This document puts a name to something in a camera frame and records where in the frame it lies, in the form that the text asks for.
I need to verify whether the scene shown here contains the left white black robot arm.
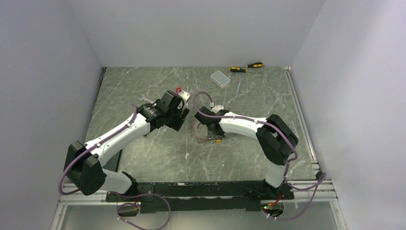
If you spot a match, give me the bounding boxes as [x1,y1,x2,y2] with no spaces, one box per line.
[62,91,191,201]

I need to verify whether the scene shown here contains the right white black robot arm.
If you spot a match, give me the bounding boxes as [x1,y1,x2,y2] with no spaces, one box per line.
[195,106,299,199]

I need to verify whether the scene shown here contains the large silver combination wrench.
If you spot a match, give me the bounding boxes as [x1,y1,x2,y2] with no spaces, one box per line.
[138,94,155,104]

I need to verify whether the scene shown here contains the small silver wrench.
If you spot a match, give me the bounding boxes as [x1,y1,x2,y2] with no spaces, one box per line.
[233,76,245,98]

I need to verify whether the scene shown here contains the white plastic box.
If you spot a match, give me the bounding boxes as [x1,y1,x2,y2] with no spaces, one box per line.
[211,70,231,88]

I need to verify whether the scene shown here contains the yellow black screwdriver front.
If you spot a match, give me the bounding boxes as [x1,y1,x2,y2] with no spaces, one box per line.
[229,67,261,74]

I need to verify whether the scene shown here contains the yellow black screwdriver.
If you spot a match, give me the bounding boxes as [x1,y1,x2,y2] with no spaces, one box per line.
[229,67,261,74]
[246,62,263,68]

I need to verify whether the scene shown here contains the yellow black screwdriver rear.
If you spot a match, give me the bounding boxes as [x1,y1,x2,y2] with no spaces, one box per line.
[246,62,263,68]

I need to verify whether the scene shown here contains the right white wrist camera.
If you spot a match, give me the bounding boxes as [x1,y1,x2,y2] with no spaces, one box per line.
[210,102,224,114]

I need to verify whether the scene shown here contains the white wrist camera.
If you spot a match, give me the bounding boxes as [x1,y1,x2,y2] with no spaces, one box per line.
[210,102,224,114]
[175,87,191,103]

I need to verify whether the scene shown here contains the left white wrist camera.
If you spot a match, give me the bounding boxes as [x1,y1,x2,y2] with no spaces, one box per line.
[175,87,191,103]

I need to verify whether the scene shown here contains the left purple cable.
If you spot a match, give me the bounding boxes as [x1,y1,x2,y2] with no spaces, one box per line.
[58,103,172,230]

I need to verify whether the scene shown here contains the purple cable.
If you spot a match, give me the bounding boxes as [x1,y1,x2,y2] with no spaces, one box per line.
[192,92,327,222]
[58,103,172,230]

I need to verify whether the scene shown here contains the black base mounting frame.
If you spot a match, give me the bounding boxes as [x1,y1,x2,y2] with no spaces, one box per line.
[106,180,294,214]

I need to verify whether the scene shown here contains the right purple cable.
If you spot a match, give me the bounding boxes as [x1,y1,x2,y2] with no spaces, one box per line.
[192,92,327,222]

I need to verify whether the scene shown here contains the aluminium rail frame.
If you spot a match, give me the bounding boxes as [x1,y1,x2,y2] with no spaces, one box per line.
[51,180,347,230]

